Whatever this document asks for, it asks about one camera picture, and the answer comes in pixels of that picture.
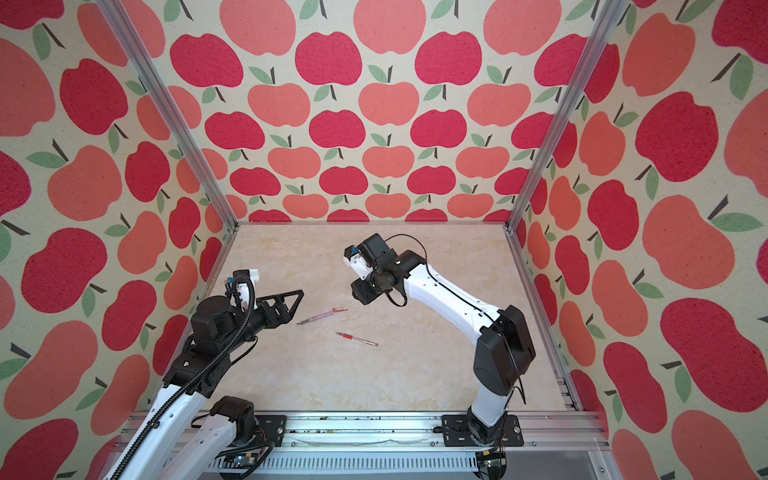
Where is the pink pen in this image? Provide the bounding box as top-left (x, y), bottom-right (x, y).
top-left (297, 309), bottom-right (338, 325)

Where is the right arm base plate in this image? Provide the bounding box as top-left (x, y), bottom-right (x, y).
top-left (433, 414), bottom-right (525, 449)

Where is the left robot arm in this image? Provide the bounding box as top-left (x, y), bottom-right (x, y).
top-left (105, 290), bottom-right (304, 479)

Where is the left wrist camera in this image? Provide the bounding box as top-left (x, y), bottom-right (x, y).
top-left (227, 268), bottom-right (260, 310)

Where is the left aluminium corner post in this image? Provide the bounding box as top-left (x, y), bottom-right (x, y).
top-left (97, 1), bottom-right (239, 233)

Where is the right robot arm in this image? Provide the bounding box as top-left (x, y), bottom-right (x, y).
top-left (344, 233), bottom-right (536, 446)

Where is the red pen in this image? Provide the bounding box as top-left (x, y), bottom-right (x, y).
top-left (335, 332), bottom-right (379, 348)

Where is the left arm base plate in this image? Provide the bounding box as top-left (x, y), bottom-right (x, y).
top-left (227, 413), bottom-right (287, 448)

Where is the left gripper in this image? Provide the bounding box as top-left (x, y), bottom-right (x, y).
top-left (218, 290), bottom-right (303, 355)

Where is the aluminium corner post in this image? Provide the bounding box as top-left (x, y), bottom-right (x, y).
top-left (504, 0), bottom-right (630, 236)
top-left (97, 1), bottom-right (239, 233)

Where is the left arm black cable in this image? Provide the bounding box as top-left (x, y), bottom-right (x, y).
top-left (122, 272), bottom-right (259, 480)

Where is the white slotted cable duct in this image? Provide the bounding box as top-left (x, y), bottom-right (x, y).
top-left (203, 451), bottom-right (481, 475)

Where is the aluminium front rail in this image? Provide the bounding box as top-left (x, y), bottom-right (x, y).
top-left (119, 410), bottom-right (610, 455)

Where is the right aluminium corner post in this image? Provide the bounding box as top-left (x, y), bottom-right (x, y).
top-left (504, 0), bottom-right (630, 236)

